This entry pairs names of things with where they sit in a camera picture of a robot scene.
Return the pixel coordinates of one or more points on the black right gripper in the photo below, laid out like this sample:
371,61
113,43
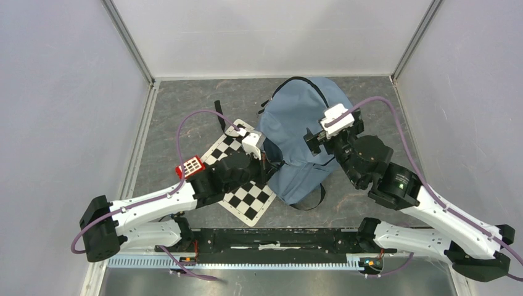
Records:
314,140

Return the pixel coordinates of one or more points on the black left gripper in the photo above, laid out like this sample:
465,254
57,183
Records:
266,168

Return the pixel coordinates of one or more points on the blue grey backpack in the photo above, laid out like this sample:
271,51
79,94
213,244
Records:
297,105

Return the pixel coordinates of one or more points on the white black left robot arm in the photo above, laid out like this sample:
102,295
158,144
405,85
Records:
109,227

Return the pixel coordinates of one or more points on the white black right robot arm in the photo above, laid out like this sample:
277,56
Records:
470,246

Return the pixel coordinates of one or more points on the red window toy block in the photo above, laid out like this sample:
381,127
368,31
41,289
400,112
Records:
190,167

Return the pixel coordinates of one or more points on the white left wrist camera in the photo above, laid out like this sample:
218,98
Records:
252,142

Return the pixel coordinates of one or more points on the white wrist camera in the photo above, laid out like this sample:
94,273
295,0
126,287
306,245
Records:
252,142
336,119

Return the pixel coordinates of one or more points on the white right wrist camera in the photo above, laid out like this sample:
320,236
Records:
336,119

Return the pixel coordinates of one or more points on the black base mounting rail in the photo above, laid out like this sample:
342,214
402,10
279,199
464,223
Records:
274,245

